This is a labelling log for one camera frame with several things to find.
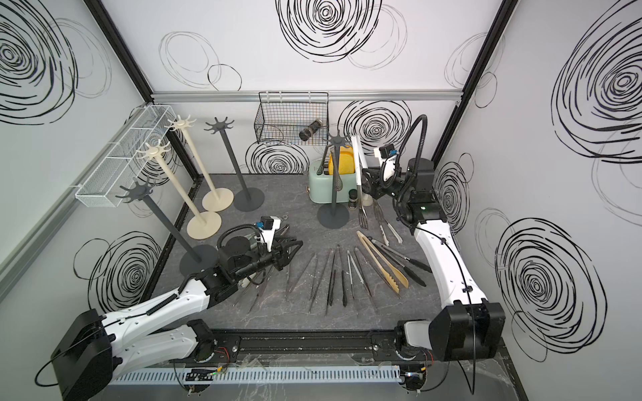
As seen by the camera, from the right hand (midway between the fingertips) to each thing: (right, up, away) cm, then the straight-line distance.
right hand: (368, 169), depth 73 cm
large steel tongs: (-29, -29, -4) cm, 42 cm away
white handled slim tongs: (-3, -31, +19) cm, 36 cm away
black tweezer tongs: (-7, -37, +14) cm, 40 cm away
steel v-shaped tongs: (-25, -40, +10) cm, 48 cm away
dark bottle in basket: (-20, +15, +16) cm, 30 cm away
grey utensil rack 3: (-60, -30, +19) cm, 69 cm away
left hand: (-21, -21, 0) cm, 30 cm away
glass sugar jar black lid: (+6, -9, +36) cm, 38 cm away
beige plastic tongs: (+8, -35, +14) cm, 39 cm away
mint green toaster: (-15, -4, +28) cm, 32 cm away
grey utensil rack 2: (-9, -16, +32) cm, 37 cm away
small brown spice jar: (-1, -10, +30) cm, 32 cm away
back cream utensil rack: (-60, -10, +38) cm, 72 cm away
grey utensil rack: (-48, -9, +39) cm, 62 cm away
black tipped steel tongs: (+13, -30, +21) cm, 39 cm away
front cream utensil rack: (-63, -20, +29) cm, 72 cm away
